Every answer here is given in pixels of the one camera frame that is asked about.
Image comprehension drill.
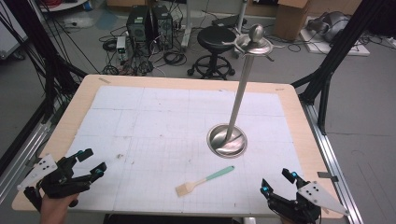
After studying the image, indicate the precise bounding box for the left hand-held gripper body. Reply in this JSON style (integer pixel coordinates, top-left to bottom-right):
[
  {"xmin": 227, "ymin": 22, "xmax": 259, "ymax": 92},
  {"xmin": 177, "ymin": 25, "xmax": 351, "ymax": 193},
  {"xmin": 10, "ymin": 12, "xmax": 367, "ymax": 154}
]
[{"xmin": 17, "ymin": 153, "xmax": 92, "ymax": 213}]

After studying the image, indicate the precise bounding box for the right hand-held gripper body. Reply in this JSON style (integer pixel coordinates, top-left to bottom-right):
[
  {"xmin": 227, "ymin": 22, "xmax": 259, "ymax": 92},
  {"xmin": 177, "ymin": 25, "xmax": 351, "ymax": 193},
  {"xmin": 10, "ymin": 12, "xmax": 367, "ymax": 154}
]
[{"xmin": 266, "ymin": 181, "xmax": 350, "ymax": 224}]

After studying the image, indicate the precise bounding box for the green-handled pastry brush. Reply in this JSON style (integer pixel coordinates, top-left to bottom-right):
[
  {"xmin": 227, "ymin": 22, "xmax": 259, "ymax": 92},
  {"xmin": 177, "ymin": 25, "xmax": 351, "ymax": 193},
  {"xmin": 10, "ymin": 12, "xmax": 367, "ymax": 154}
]
[{"xmin": 175, "ymin": 165, "xmax": 236, "ymax": 198}]

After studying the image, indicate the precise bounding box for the metal utensil stand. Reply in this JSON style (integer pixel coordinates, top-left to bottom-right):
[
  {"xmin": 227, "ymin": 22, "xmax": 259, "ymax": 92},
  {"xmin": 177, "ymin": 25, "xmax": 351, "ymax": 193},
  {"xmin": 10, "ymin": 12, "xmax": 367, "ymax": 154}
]
[{"xmin": 206, "ymin": 23, "xmax": 286, "ymax": 159}]

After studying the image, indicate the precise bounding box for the person's left hand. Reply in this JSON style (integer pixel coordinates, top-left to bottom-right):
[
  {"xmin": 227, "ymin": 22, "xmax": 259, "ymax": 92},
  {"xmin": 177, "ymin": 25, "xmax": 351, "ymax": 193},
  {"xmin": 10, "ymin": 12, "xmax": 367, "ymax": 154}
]
[{"xmin": 40, "ymin": 192, "xmax": 80, "ymax": 224}]

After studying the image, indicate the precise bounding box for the white grid mat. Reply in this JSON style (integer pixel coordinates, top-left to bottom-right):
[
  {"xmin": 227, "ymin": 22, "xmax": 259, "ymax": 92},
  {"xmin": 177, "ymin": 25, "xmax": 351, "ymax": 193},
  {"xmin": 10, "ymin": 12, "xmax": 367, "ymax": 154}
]
[{"xmin": 43, "ymin": 85, "xmax": 307, "ymax": 217}]

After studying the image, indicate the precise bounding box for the small white power box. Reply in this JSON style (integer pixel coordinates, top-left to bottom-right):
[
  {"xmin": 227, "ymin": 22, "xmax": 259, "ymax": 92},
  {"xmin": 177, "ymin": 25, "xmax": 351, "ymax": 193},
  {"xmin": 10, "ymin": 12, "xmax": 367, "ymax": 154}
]
[{"xmin": 116, "ymin": 35, "xmax": 128, "ymax": 62}]

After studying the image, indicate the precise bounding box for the white flat board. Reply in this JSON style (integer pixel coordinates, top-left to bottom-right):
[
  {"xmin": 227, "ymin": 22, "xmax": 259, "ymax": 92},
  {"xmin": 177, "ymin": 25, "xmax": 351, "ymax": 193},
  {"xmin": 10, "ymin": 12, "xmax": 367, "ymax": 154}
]
[{"xmin": 299, "ymin": 29, "xmax": 372, "ymax": 57}]

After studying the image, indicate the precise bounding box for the black computer tower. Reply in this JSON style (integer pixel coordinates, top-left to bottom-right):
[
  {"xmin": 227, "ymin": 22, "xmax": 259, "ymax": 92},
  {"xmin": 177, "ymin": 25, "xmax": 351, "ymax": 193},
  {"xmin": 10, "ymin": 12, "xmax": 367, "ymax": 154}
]
[
  {"xmin": 125, "ymin": 5, "xmax": 153, "ymax": 48},
  {"xmin": 151, "ymin": 4, "xmax": 174, "ymax": 50}
]

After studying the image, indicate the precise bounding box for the white cabinet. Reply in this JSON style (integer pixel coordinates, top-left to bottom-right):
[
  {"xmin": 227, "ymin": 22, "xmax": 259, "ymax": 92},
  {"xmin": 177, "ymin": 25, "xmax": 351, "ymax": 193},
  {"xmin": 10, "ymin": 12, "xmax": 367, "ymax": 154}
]
[{"xmin": 0, "ymin": 0, "xmax": 29, "ymax": 60}]

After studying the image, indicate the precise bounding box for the round white table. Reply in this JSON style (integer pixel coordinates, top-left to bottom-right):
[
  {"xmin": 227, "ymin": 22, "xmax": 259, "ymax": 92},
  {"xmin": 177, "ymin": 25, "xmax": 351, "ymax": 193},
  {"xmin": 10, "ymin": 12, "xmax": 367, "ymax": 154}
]
[{"xmin": 38, "ymin": 0, "xmax": 90, "ymax": 13}]

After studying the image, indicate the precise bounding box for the cardboard box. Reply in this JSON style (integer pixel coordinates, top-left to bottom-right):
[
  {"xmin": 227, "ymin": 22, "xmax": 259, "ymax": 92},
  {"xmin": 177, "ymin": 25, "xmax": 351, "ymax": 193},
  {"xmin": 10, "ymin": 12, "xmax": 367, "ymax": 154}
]
[{"xmin": 274, "ymin": 0, "xmax": 312, "ymax": 41}]

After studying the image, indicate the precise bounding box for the black round stool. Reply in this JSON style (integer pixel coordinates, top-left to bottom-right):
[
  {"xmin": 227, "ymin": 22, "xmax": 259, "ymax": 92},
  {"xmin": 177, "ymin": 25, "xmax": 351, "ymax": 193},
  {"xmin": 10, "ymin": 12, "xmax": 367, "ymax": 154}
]
[{"xmin": 187, "ymin": 25, "xmax": 237, "ymax": 80}]

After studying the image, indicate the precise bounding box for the white table leg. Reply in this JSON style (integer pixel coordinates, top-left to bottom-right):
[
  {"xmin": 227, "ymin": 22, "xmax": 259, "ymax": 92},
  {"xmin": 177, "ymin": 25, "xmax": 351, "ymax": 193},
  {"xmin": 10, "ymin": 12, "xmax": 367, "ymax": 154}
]
[
  {"xmin": 181, "ymin": 0, "xmax": 192, "ymax": 49},
  {"xmin": 236, "ymin": 0, "xmax": 248, "ymax": 35}
]

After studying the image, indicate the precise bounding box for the black flat device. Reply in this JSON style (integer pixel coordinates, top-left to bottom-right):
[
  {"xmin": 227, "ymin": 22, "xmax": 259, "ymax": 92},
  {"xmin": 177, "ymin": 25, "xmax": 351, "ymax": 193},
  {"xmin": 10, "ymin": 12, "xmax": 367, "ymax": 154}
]
[{"xmin": 211, "ymin": 13, "xmax": 247, "ymax": 29}]

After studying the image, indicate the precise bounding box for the aluminium rail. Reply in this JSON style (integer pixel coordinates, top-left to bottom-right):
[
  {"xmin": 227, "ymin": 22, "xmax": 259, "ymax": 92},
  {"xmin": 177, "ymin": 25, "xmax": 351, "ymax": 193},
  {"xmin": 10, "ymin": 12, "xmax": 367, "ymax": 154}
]
[
  {"xmin": 303, "ymin": 102, "xmax": 363, "ymax": 224},
  {"xmin": 0, "ymin": 120, "xmax": 52, "ymax": 203}
]

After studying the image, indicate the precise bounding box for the black metal frame stand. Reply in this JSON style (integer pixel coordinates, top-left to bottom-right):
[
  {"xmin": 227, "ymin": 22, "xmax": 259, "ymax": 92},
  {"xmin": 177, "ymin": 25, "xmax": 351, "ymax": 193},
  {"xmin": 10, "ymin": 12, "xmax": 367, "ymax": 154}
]
[
  {"xmin": 4, "ymin": 0, "xmax": 88, "ymax": 116},
  {"xmin": 290, "ymin": 0, "xmax": 387, "ymax": 134}
]

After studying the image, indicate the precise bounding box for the tangle of black cables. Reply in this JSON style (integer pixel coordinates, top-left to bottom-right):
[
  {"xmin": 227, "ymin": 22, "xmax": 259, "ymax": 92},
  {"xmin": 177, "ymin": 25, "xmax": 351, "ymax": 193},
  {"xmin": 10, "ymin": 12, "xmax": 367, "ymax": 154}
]
[{"xmin": 99, "ymin": 24, "xmax": 188, "ymax": 77}]

